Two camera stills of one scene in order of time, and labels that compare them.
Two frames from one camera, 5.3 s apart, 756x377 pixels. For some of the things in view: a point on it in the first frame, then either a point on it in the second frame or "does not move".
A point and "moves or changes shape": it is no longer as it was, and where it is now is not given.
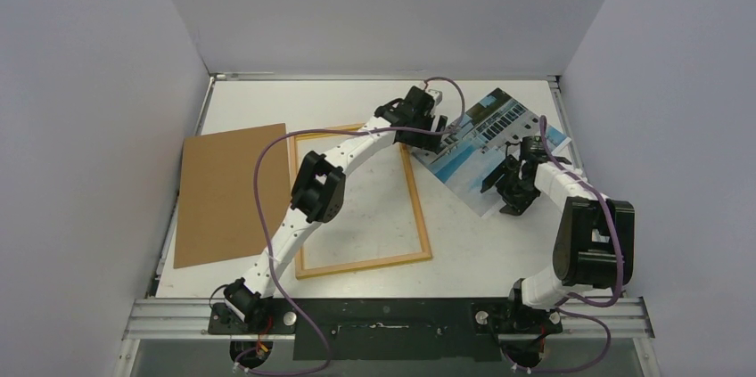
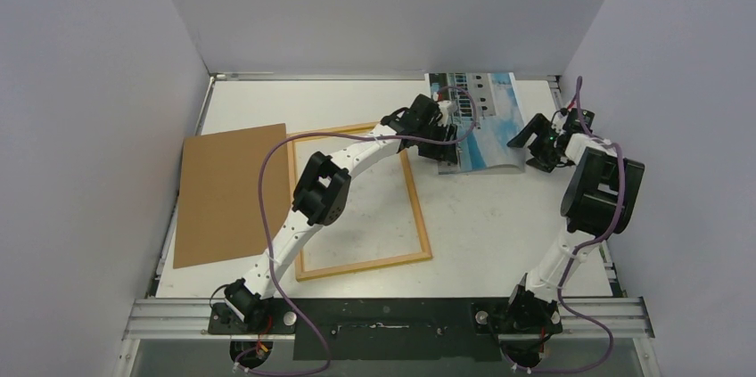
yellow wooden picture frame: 419,220 does not move
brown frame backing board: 217,216 does not move
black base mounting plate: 389,329 does not move
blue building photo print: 476,145 moves or changes shape
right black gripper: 511,179 to 546,142
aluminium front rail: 189,319 does not move
